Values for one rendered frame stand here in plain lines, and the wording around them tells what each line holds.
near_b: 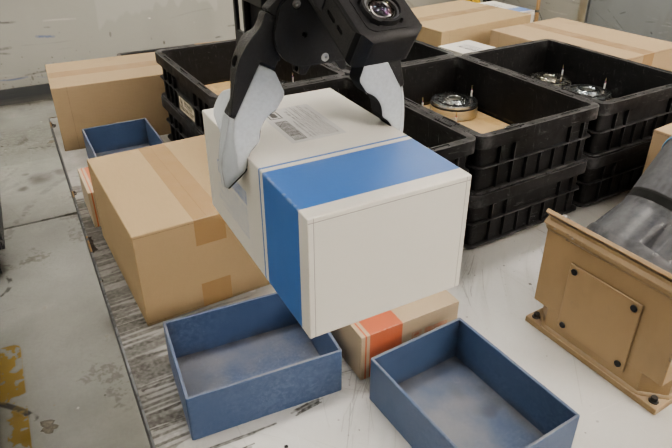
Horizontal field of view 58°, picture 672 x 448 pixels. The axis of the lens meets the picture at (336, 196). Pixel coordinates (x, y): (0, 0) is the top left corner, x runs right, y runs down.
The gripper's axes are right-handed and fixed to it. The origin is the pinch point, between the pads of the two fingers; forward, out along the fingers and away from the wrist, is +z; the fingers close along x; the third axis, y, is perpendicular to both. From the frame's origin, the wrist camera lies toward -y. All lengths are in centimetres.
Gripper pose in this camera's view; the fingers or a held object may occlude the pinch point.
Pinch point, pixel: (321, 171)
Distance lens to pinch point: 46.1
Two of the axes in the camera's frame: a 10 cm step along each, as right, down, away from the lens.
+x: -8.8, 2.3, -4.1
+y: -4.7, -4.2, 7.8
